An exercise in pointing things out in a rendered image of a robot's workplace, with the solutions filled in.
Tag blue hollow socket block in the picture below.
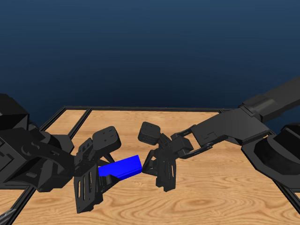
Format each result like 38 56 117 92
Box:
98 154 143 181

